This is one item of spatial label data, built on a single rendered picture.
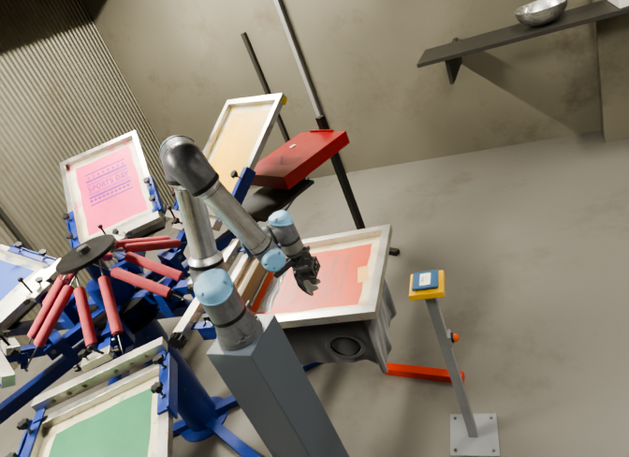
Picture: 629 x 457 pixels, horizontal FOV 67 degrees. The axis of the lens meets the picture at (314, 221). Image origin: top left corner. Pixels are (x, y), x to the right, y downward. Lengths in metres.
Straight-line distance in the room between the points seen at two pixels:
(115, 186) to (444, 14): 3.06
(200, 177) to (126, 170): 2.23
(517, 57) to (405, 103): 1.06
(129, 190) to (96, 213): 0.25
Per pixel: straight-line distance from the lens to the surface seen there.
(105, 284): 2.45
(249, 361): 1.54
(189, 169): 1.34
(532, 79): 4.73
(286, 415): 1.70
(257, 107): 2.99
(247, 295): 2.09
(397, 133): 5.04
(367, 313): 1.79
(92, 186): 3.61
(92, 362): 2.24
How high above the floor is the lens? 2.12
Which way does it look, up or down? 27 degrees down
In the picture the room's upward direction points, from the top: 23 degrees counter-clockwise
